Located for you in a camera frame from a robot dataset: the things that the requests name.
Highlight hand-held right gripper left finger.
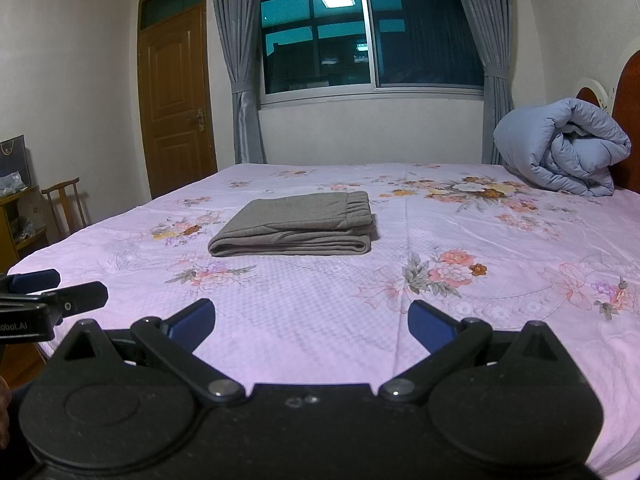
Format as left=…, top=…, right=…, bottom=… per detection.
left=47, top=298, right=247, bottom=406

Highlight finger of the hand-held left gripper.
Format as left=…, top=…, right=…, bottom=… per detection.
left=6, top=269, right=62, bottom=295
left=37, top=281, right=109, bottom=319

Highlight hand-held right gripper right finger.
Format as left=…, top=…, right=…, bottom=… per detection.
left=377, top=301, right=576, bottom=406

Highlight grey pants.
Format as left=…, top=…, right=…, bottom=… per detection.
left=207, top=191, right=378, bottom=258

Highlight wooden cabinet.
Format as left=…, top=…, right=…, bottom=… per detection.
left=0, top=185, right=48, bottom=273

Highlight bed with floral pink sheet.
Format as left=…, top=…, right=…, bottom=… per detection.
left=7, top=161, right=640, bottom=480

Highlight wooden chair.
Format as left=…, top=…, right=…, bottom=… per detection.
left=41, top=177, right=91, bottom=238

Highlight grey paper bag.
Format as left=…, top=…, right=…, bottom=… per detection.
left=0, top=135, right=32, bottom=196

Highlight brown wooden door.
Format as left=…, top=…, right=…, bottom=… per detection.
left=138, top=7, right=218, bottom=200

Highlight rolled light blue quilt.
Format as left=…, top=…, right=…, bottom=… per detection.
left=493, top=98, right=632, bottom=197

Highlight grey curtain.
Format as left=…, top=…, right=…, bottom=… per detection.
left=447, top=0, right=516, bottom=166
left=207, top=0, right=266, bottom=165

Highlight sliding glass window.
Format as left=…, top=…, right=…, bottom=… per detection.
left=260, top=0, right=486, bottom=108

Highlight red wooden headboard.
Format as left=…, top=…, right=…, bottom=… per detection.
left=575, top=50, right=640, bottom=191

